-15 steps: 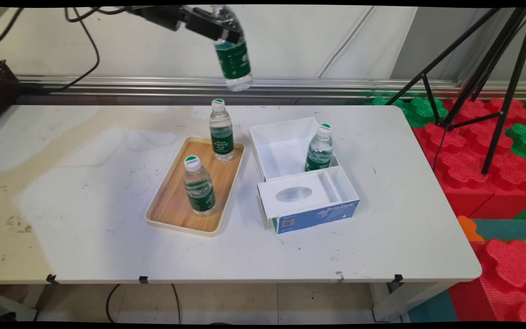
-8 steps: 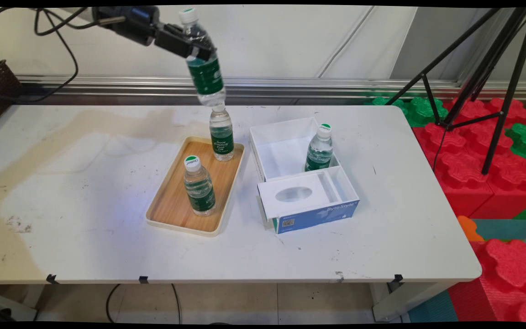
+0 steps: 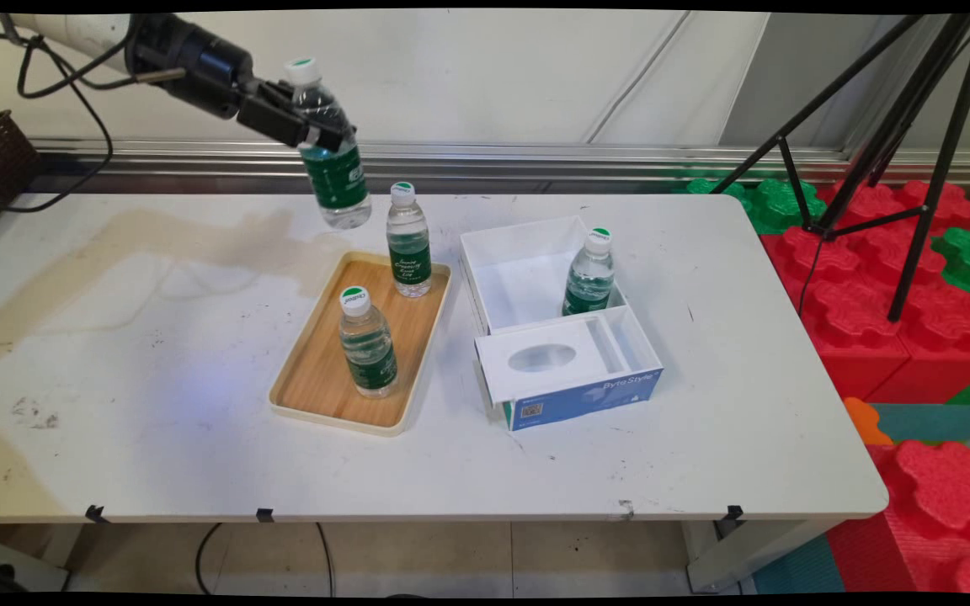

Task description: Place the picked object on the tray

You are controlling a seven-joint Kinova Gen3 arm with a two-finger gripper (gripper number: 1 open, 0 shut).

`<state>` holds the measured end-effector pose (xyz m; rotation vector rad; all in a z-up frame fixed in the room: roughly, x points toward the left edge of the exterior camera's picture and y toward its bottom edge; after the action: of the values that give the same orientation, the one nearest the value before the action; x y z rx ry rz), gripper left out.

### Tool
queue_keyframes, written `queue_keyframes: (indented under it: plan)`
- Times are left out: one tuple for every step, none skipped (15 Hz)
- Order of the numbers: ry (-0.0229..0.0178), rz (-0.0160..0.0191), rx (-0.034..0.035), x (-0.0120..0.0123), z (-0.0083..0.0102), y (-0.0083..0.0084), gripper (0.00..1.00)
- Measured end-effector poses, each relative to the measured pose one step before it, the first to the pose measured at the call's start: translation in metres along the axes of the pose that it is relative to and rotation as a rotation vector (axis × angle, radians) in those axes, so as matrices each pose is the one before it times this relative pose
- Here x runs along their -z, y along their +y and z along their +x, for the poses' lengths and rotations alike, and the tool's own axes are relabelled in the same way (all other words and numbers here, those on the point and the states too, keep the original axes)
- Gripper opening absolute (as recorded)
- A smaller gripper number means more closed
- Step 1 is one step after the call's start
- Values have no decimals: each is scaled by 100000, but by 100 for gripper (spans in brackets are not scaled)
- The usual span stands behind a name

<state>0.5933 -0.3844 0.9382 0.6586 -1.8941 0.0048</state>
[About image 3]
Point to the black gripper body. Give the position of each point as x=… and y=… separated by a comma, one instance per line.
x=220, y=76

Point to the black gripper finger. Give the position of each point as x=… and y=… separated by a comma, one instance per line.
x=281, y=91
x=279, y=118

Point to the clear water bottle green label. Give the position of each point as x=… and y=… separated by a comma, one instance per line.
x=370, y=353
x=338, y=181
x=409, y=252
x=588, y=282

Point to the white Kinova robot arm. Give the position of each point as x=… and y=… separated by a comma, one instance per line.
x=72, y=34

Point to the brown woven basket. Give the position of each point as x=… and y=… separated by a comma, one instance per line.
x=1, y=168

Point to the black tape tab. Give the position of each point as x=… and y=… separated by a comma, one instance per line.
x=96, y=514
x=264, y=515
x=733, y=515

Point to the white ByteDance cardboard box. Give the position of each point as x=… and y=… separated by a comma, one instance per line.
x=569, y=396

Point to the grey metal table foot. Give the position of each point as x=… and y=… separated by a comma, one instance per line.
x=13, y=568

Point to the white table leg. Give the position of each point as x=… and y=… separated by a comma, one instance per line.
x=729, y=564

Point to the orange foam building block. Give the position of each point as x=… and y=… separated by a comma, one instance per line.
x=864, y=421

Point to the teal foam building block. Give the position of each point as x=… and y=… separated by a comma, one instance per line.
x=796, y=568
x=931, y=421

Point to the aluminium wall rail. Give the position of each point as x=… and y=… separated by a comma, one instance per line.
x=535, y=160

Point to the black camera tripod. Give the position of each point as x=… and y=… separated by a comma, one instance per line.
x=945, y=168

